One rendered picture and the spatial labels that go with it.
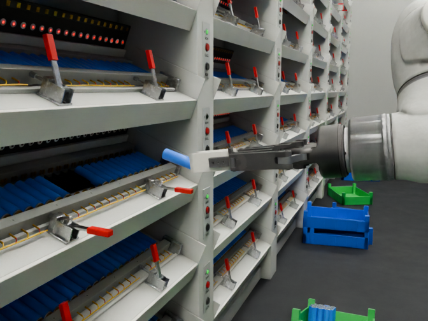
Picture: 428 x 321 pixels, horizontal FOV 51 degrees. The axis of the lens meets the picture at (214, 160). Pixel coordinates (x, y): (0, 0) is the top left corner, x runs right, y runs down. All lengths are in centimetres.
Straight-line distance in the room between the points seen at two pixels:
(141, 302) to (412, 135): 57
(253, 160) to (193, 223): 45
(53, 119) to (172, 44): 48
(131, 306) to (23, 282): 31
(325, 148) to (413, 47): 18
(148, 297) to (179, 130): 37
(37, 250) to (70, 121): 18
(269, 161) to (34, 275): 34
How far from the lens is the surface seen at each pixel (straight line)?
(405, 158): 60
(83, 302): 81
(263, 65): 167
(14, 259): 61
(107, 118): 71
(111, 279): 88
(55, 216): 66
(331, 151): 61
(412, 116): 61
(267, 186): 170
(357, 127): 61
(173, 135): 103
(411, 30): 69
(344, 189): 329
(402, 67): 68
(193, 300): 112
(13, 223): 63
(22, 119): 57
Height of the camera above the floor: 74
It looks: 9 degrees down
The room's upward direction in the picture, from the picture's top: straight up
